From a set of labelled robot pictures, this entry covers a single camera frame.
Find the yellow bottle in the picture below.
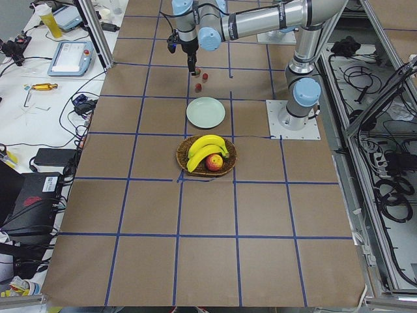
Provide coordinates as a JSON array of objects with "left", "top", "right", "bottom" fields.
[{"left": 35, "top": 4, "right": 63, "bottom": 38}]

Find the brown wicker basket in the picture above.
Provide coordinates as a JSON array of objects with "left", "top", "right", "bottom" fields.
[{"left": 176, "top": 135, "right": 237, "bottom": 177}]

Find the aluminium frame rail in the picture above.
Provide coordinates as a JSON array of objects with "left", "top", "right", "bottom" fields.
[{"left": 73, "top": 0, "right": 113, "bottom": 70}]

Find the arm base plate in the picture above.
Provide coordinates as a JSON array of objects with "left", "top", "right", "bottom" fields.
[
  {"left": 257, "top": 28, "right": 296, "bottom": 45},
  {"left": 266, "top": 100, "right": 321, "bottom": 140}
]

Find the black power brick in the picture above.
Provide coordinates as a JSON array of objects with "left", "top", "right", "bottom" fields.
[{"left": 29, "top": 148, "right": 76, "bottom": 172}]

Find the yellow banana bunch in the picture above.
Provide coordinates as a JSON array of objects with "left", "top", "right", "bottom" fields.
[{"left": 186, "top": 134, "right": 229, "bottom": 172}]

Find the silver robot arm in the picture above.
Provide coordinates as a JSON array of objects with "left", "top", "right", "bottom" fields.
[
  {"left": 278, "top": 18, "right": 337, "bottom": 131},
  {"left": 165, "top": 1, "right": 347, "bottom": 76}
]

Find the teach pendant tablet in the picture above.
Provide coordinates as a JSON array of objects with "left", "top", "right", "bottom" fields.
[
  {"left": 47, "top": 41, "right": 94, "bottom": 77},
  {"left": 53, "top": 6, "right": 83, "bottom": 32}
]

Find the black computer box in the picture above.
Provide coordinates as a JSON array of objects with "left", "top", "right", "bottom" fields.
[{"left": 1, "top": 162, "right": 63, "bottom": 245}]

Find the light green plate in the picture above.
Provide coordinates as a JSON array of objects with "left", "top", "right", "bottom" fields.
[{"left": 186, "top": 97, "right": 225, "bottom": 128}]

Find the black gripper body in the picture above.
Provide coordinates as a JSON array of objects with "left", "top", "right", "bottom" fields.
[{"left": 167, "top": 29, "right": 198, "bottom": 70}]

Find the red apple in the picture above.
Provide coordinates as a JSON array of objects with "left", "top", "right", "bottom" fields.
[{"left": 205, "top": 154, "right": 223, "bottom": 172}]

